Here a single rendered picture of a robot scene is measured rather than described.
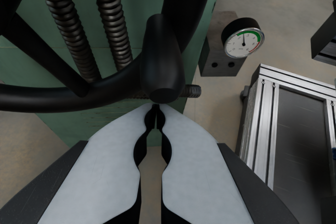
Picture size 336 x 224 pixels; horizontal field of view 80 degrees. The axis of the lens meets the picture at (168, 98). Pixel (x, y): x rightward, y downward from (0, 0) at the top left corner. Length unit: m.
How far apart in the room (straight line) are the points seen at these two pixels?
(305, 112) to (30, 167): 1.12
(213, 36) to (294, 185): 0.58
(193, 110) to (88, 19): 0.75
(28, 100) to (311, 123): 0.91
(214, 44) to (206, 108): 0.68
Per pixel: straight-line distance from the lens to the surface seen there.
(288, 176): 0.82
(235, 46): 0.36
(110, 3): 0.22
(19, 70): 0.53
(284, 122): 0.90
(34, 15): 0.41
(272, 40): 1.58
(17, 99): 0.25
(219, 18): 0.46
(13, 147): 1.09
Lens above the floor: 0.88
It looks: 57 degrees down
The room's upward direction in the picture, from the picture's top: 8 degrees clockwise
